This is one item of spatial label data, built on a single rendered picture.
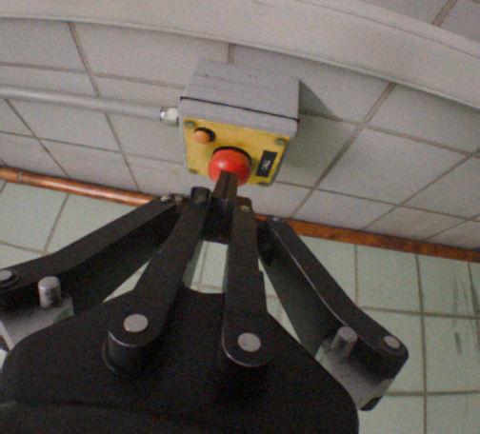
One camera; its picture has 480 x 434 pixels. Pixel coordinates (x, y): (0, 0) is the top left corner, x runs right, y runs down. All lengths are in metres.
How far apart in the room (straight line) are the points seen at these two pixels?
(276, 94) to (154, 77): 0.13
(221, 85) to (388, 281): 0.52
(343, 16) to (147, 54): 0.18
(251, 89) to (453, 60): 0.16
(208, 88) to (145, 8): 0.08
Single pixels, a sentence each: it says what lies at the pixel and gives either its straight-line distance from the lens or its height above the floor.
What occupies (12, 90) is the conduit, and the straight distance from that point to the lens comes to 0.37.
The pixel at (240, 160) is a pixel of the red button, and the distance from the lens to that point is 0.24.
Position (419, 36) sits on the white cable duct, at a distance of 0.25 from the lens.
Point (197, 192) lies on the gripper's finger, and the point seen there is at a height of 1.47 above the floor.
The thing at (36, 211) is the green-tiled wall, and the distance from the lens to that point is 0.65.
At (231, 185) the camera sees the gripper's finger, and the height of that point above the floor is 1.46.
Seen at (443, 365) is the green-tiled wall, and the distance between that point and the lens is 0.71.
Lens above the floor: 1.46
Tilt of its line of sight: 3 degrees down
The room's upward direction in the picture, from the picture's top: 80 degrees counter-clockwise
